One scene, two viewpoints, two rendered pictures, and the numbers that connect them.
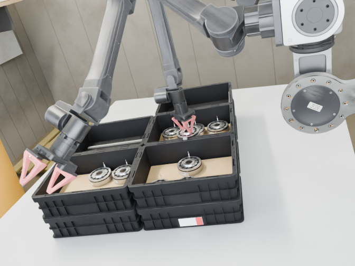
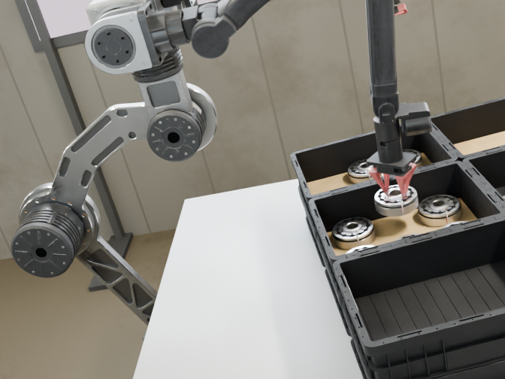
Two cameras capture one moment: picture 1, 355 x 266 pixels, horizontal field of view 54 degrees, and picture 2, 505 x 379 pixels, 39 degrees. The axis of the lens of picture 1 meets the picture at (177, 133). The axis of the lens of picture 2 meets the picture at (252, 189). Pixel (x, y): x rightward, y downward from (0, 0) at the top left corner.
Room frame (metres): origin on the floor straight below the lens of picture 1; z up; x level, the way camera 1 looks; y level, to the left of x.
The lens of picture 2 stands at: (2.79, -0.70, 1.79)
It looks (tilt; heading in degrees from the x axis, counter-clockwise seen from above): 27 degrees down; 167
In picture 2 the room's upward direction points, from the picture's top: 15 degrees counter-clockwise
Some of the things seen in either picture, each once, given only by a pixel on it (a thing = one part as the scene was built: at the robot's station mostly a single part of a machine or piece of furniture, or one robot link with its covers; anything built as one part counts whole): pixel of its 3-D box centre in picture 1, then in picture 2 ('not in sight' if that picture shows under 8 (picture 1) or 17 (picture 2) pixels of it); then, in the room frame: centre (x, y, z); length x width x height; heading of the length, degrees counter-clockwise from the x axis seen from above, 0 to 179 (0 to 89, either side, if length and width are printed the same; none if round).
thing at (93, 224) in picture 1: (102, 201); not in sight; (1.24, 0.39, 0.76); 0.40 x 0.30 x 0.12; 77
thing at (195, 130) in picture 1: (187, 132); (395, 195); (1.38, -0.05, 0.92); 0.10 x 0.10 x 0.01
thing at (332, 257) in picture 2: (190, 124); (400, 210); (1.44, -0.07, 0.92); 0.40 x 0.30 x 0.02; 77
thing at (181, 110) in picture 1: (180, 107); (390, 150); (1.38, -0.04, 1.04); 0.10 x 0.07 x 0.07; 31
